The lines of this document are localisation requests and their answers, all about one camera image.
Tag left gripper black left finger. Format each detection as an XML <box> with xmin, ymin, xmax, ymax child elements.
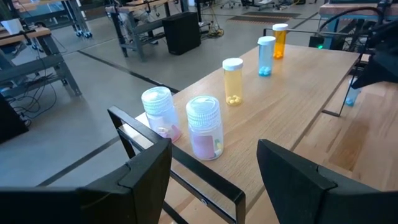
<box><xmin>0</xmin><ymin>138</ymin><xmax>173</xmax><ymax>224</ymax></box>

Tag wooden background table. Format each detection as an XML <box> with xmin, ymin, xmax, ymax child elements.
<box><xmin>105</xmin><ymin>0</ymin><xmax>187</xmax><ymax>62</ymax></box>

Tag black computer tower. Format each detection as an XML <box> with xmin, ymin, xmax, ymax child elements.
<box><xmin>161</xmin><ymin>11</ymin><xmax>202</xmax><ymax>56</ymax></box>

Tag black floor mat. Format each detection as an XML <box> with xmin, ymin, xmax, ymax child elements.
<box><xmin>226</xmin><ymin>11</ymin><xmax>302</xmax><ymax>24</ymax></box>

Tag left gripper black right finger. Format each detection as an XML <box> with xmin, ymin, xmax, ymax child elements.
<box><xmin>256</xmin><ymin>138</ymin><xmax>398</xmax><ymax>224</ymax></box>

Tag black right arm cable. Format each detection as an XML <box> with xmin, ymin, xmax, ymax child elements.
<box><xmin>318</xmin><ymin>5</ymin><xmax>385</xmax><ymax>32</ymax></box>

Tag orange pill bottle white cap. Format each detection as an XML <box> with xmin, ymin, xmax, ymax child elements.
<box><xmin>272</xmin><ymin>23</ymin><xmax>289</xmax><ymax>60</ymax></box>

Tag yellow pill bottle white cap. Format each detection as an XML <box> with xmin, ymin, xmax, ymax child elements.
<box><xmin>221</xmin><ymin>57</ymin><xmax>244</xmax><ymax>106</ymax></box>

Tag clear plastic jar white lid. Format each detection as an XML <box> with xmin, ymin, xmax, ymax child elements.
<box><xmin>185</xmin><ymin>95</ymin><xmax>224</xmax><ymax>161</ymax></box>
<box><xmin>141</xmin><ymin>86</ymin><xmax>183</xmax><ymax>143</ymax></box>

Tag black box green light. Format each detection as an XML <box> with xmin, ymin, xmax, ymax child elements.
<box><xmin>308</xmin><ymin>35</ymin><xmax>326</xmax><ymax>50</ymax></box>

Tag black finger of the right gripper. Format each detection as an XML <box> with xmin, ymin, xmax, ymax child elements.
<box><xmin>351</xmin><ymin>54</ymin><xmax>398</xmax><ymax>90</ymax></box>

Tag blue pill bottle white cap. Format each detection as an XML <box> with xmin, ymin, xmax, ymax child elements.
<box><xmin>257</xmin><ymin>35</ymin><xmax>277</xmax><ymax>77</ymax></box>
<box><xmin>344</xmin><ymin>77</ymin><xmax>362</xmax><ymax>107</ymax></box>

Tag grey frame wooden desk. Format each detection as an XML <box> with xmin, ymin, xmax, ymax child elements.
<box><xmin>0</xmin><ymin>26</ymin><xmax>82</xmax><ymax>98</ymax></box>

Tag wooden shelf black metal frame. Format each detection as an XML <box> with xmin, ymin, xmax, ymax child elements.
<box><xmin>107</xmin><ymin>27</ymin><xmax>373</xmax><ymax>224</ymax></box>

